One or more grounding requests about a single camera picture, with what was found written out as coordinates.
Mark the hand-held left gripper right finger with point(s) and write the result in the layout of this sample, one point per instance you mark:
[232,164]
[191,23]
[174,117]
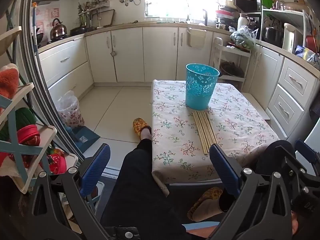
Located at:
[225,167]

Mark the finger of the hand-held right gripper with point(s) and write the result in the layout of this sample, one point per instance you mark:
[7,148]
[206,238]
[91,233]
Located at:
[303,151]

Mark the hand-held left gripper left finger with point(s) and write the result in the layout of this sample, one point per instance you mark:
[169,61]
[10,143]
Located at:
[96,165]

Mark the bundle of bamboo chopsticks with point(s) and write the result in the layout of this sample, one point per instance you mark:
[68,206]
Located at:
[203,132]

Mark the teal perforated plastic basket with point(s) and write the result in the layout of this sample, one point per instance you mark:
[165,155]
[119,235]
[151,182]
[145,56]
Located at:
[200,92]

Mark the blue dustpan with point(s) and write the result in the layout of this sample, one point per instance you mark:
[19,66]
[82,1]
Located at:
[82,136]

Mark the red floral cloth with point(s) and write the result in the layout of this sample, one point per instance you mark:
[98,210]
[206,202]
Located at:
[56,162]

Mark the yellow patterned slipper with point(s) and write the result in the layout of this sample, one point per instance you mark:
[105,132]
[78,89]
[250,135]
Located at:
[140,127]
[203,205]

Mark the floral tablecloth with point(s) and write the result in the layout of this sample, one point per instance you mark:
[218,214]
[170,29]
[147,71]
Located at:
[175,135]

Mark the floral trash bin with bag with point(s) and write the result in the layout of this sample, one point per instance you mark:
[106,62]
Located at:
[68,111]

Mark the red fabric roll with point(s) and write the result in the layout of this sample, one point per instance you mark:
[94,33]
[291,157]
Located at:
[31,135]

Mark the cream and teal shelf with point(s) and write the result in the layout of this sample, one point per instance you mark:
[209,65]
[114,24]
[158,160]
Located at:
[17,145]

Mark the green knit cloth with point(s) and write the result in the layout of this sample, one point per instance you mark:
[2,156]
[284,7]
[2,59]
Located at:
[21,122]

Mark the dark pot with lid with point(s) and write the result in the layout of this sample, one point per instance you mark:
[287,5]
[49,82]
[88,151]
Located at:
[231,68]

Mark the blue packet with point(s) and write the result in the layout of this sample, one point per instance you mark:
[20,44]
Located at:
[301,51]

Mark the red pan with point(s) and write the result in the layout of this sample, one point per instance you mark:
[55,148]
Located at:
[312,42]

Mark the white rolling cart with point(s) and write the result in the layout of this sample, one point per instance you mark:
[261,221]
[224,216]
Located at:
[235,55]

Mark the white electric water boiler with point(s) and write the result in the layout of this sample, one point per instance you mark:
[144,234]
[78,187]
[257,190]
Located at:
[290,37]

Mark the cream kitchen cabinets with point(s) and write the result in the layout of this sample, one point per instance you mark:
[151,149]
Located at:
[130,55]

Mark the orange knit cloth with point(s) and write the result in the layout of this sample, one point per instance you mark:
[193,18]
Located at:
[8,80]

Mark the plastic bag of greens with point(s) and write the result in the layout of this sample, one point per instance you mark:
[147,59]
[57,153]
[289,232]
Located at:
[241,37]

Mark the white hanging cabinet bin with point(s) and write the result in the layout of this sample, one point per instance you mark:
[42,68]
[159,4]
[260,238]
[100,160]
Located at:
[197,38]

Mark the black wok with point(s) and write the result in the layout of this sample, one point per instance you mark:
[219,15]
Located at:
[78,31]

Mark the black frying pan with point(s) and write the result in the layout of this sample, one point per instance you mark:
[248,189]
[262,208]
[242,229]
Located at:
[39,38]

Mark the white storage rack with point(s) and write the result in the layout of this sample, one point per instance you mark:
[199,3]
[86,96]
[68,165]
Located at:
[282,13]

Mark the steel kettle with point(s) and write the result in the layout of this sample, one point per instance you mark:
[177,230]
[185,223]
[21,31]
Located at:
[58,28]

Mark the white thermos jug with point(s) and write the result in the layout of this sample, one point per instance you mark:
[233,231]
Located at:
[241,22]

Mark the leaning grey tray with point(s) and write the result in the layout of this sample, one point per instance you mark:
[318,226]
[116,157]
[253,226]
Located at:
[106,18]

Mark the black faucet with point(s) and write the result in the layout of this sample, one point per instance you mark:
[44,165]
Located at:
[205,16]

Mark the green plastic container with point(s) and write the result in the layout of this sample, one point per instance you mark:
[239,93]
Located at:
[266,1]

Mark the stack of dishes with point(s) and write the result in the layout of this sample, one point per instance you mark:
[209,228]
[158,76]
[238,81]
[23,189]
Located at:
[225,12]

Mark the black microwave oven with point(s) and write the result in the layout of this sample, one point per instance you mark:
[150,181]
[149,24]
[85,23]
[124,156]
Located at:
[246,1]

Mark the grey sliding door frame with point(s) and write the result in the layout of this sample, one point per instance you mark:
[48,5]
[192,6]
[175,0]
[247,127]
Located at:
[32,62]

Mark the wall utensil rack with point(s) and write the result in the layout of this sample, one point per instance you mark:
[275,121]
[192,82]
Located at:
[92,7]

